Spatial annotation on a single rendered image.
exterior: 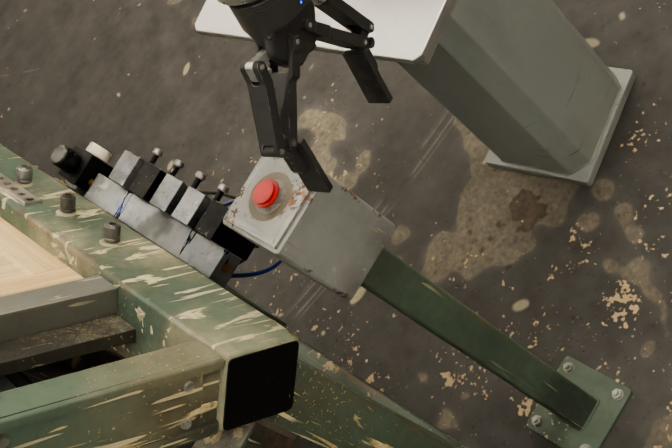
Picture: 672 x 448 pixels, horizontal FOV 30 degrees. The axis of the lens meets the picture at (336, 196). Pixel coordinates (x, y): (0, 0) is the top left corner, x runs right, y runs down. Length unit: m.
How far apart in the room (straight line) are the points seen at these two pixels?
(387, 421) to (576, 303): 0.67
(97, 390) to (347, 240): 0.38
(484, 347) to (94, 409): 0.72
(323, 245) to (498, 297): 0.93
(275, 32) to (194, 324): 0.53
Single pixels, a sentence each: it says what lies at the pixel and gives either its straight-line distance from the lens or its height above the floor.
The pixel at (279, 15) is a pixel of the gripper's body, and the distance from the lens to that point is 1.20.
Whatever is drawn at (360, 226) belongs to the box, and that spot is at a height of 0.82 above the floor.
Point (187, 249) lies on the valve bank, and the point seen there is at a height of 0.74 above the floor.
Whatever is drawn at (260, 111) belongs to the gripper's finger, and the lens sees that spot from 1.22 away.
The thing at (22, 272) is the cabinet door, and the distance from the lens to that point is 1.85.
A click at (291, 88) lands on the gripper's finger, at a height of 1.21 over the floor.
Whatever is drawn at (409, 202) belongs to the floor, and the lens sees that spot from 2.69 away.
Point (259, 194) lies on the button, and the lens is 1.58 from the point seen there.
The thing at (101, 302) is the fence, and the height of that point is 0.91.
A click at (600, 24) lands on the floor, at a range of 2.67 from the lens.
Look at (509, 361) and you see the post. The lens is 2.04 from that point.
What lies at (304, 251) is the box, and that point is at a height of 0.89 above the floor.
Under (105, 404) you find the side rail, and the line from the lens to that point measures 1.49.
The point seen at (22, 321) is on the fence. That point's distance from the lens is 1.69.
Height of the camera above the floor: 2.02
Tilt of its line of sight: 46 degrees down
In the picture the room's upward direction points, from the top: 54 degrees counter-clockwise
